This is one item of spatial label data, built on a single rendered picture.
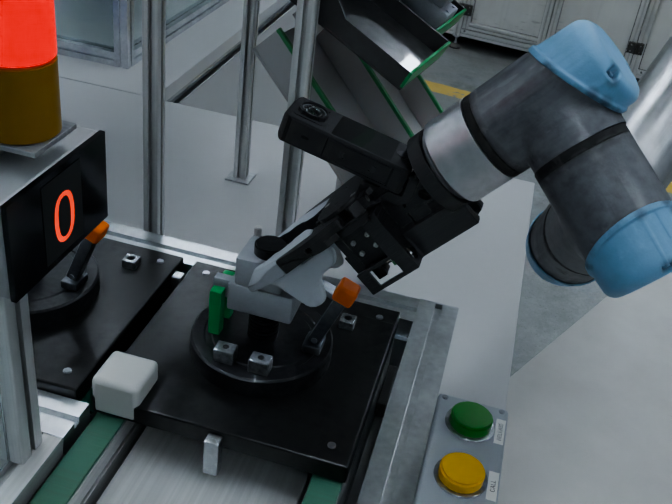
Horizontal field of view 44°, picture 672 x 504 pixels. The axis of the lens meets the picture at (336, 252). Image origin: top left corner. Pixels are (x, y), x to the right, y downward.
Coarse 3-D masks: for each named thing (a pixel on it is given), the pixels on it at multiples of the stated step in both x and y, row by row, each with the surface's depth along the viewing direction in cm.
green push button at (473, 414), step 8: (456, 408) 78; (464, 408) 78; (472, 408) 79; (480, 408) 79; (456, 416) 77; (464, 416) 78; (472, 416) 78; (480, 416) 78; (488, 416) 78; (456, 424) 77; (464, 424) 77; (472, 424) 77; (480, 424) 77; (488, 424) 77; (464, 432) 77; (472, 432) 76; (480, 432) 76; (488, 432) 77
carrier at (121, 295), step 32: (96, 256) 93; (160, 256) 94; (32, 288) 83; (64, 288) 84; (96, 288) 86; (128, 288) 88; (160, 288) 90; (32, 320) 80; (64, 320) 82; (96, 320) 83; (128, 320) 84; (64, 352) 79; (96, 352) 79; (64, 384) 75
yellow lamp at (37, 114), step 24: (0, 72) 48; (24, 72) 49; (48, 72) 50; (0, 96) 49; (24, 96) 49; (48, 96) 51; (0, 120) 50; (24, 120) 50; (48, 120) 51; (24, 144) 51
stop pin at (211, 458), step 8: (208, 440) 72; (216, 440) 72; (208, 448) 72; (216, 448) 72; (208, 456) 73; (216, 456) 72; (208, 464) 73; (216, 464) 73; (208, 472) 74; (216, 472) 74
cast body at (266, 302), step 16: (256, 240) 76; (272, 240) 76; (240, 256) 75; (256, 256) 76; (240, 272) 76; (240, 288) 77; (272, 288) 76; (240, 304) 78; (256, 304) 77; (272, 304) 77; (288, 304) 76; (288, 320) 77
